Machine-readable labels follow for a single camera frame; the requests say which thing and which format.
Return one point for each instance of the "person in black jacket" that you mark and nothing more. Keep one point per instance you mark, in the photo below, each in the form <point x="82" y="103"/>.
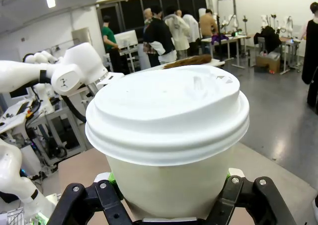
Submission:
<point x="159" y="38"/>

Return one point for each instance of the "black jacket on chair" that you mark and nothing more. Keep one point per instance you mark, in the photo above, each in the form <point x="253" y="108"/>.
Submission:
<point x="269" y="40"/>

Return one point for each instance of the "cardboard box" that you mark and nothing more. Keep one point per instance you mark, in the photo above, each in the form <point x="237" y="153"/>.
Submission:
<point x="268" y="61"/>

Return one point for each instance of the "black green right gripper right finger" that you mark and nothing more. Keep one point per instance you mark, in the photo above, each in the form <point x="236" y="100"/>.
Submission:
<point x="238" y="197"/>

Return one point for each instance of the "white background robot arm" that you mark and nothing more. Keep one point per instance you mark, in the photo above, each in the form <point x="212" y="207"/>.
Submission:
<point x="264" y="20"/>
<point x="41" y="57"/>
<point x="289" y="26"/>
<point x="232" y="21"/>

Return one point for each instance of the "person in black clothes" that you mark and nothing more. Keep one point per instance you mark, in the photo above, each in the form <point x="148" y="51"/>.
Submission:
<point x="310" y="51"/>

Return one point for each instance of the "white plastic cup lid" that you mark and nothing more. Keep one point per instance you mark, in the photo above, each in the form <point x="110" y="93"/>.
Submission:
<point x="166" y="115"/>

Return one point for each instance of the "white lab table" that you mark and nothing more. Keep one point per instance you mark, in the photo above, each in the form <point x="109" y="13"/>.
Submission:
<point x="228" y="42"/>
<point x="290" y="51"/>

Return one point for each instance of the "person in white coat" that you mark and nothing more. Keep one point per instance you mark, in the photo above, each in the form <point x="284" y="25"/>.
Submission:
<point x="191" y="27"/>

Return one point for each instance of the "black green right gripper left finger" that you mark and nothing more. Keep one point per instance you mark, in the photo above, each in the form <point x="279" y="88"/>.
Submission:
<point x="104" y="200"/>

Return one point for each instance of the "white monitor on stand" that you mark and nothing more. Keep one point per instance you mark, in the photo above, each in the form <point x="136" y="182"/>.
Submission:
<point x="125" y="38"/>

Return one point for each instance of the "grey equipment cart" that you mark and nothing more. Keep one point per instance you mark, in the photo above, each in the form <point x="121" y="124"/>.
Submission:
<point x="49" y="128"/>

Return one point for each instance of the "white paper cup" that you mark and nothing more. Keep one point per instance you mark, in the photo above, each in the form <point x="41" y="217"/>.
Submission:
<point x="169" y="187"/>

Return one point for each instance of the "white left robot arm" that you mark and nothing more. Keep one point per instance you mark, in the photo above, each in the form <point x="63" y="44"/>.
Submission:
<point x="74" y="68"/>

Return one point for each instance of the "person in brown jacket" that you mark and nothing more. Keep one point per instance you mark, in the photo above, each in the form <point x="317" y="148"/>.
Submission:
<point x="207" y="25"/>

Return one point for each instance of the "person in cream hoodie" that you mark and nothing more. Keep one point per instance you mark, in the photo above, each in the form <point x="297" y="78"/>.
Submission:
<point x="177" y="31"/>

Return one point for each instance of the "person in green shirt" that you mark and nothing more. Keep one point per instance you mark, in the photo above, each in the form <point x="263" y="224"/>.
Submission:
<point x="109" y="40"/>

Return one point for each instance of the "white-haired person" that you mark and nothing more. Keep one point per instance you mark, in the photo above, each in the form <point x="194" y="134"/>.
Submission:
<point x="148" y="15"/>

